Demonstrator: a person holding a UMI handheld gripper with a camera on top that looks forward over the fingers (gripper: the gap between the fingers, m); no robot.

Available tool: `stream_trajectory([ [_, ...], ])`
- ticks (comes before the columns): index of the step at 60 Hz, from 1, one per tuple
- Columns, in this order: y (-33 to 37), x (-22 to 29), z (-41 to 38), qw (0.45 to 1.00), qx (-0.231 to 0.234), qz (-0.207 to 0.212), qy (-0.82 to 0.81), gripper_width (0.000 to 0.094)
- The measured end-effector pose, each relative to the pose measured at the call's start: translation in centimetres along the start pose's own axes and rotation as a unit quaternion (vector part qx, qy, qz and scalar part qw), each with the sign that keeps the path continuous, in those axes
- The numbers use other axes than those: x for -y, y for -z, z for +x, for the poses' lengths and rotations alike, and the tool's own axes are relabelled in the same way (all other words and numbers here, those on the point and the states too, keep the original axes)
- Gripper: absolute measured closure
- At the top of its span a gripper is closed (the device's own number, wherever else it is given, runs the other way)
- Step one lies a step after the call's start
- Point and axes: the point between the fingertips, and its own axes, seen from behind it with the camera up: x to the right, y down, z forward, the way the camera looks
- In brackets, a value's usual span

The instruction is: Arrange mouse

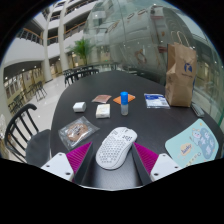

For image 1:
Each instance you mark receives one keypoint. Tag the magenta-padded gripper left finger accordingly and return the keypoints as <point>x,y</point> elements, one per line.
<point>56,165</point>

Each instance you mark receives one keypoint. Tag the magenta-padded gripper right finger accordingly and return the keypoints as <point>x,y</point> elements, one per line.
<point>165,165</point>

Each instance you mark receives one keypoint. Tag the white perforated computer mouse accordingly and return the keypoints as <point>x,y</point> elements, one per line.
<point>115,148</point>

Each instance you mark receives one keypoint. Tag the light blue cartoon mouse pad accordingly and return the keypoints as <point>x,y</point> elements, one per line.
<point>196,146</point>

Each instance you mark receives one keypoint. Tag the black spindle-back chair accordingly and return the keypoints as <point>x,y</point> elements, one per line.
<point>38,146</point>

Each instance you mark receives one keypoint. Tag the cookie in clear bag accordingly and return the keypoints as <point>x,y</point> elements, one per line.
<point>76,131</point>

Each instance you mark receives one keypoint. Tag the small white box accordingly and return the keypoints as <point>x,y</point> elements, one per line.
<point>79,107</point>

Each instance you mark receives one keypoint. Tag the grey flat pouch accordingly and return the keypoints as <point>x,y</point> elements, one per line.
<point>197,110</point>

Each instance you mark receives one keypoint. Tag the white and blue packet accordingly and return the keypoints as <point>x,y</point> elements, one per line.
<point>156,101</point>

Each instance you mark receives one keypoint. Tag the cream rectangular box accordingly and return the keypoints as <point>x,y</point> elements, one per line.
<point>103,111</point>

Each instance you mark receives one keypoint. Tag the small blue-capped clear bottle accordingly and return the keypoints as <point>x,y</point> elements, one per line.
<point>124,100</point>

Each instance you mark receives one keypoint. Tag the group of dark cafe chairs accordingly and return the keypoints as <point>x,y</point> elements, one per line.
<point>40,90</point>

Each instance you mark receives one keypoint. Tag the brown flat packet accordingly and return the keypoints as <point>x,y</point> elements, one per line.
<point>101,98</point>

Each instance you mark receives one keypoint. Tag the orange flat packet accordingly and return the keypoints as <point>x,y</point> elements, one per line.
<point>116,99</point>

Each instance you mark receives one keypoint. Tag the brown paper bag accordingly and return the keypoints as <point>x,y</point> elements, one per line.
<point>180,80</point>

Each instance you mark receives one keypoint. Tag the group of black chairs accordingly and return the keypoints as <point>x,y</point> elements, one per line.
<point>78,74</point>

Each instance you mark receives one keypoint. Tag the green potted palm plant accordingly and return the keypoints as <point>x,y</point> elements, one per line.
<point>82,48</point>

